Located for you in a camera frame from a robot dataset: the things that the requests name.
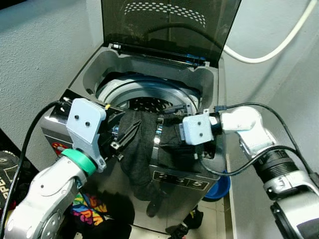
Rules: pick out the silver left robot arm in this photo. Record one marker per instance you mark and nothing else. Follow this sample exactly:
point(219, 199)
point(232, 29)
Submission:
point(45, 189)

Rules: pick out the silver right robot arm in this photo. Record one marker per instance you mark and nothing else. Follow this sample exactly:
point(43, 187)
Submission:
point(244, 122)

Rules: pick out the grey top-load washing machine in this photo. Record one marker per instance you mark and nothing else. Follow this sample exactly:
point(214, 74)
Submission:
point(169, 174)

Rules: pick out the blue plastic basin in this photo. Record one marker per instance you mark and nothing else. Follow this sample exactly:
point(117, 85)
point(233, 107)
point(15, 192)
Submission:
point(222, 189)

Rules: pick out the dark tinted washer lid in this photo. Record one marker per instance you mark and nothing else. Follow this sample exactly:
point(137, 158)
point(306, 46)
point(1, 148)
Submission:
point(164, 35)

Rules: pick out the black garment with colourful print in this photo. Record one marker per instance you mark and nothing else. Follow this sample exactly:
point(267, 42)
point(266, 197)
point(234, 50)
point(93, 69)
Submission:
point(87, 209)

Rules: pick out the pale blue right wrist camera mount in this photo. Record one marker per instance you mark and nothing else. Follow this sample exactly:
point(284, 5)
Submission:
point(197, 130)

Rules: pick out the pale blue wrist camera mount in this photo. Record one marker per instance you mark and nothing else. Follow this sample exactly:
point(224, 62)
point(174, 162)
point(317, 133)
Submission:
point(84, 119)
point(197, 130)

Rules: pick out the pale blue left wrist camera mount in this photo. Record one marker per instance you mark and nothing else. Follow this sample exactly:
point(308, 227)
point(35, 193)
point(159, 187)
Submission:
point(84, 119)

